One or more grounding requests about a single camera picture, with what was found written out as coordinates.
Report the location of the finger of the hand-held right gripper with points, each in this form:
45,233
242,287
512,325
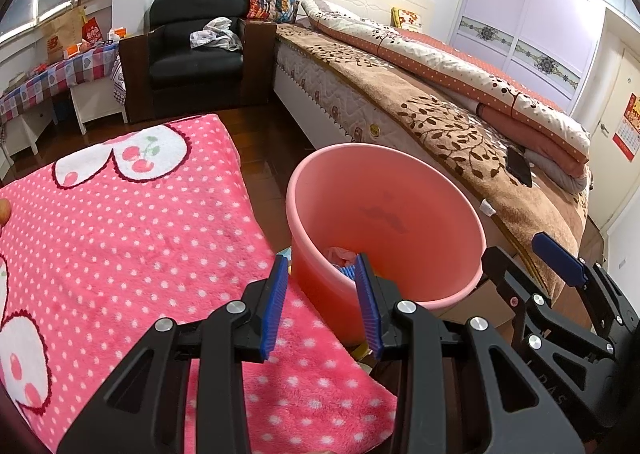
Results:
557,254
505,274

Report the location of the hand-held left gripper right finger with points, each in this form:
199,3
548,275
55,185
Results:
367,304

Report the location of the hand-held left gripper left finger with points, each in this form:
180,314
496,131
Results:
275,304

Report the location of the blue foam net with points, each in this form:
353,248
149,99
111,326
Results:
349,274

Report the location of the white plastic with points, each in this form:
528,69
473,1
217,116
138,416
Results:
342,255

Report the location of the pink plastic bucket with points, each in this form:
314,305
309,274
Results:
400,184

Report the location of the black phone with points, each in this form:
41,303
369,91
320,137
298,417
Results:
520,166

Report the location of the pink polka dot blanket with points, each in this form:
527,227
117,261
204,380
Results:
150,234

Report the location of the white door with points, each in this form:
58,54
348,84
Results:
610,84

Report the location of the brown leaf print blanket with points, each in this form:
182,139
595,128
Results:
400,99

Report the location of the white orange dotted quilt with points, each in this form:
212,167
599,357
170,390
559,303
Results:
450,59

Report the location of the white bed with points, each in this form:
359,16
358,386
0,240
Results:
320,84

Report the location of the purple sliding door wardrobe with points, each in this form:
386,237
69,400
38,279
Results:
525,9

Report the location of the black leather armchair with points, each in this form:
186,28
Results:
190,66

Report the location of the white desk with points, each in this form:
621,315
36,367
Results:
95,99

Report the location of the yellow pillow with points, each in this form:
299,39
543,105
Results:
406,19

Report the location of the white patterned hanging cloth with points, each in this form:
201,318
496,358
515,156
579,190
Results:
119,79

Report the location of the white grey crumpled cloth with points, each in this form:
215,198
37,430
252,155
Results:
215,34

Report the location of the white orange box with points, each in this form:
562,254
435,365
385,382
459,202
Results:
117,34

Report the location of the red paper bag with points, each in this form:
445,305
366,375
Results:
91,31

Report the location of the brown paper bag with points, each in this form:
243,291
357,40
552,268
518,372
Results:
62,34

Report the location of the red wall calendar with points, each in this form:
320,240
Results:
630,129

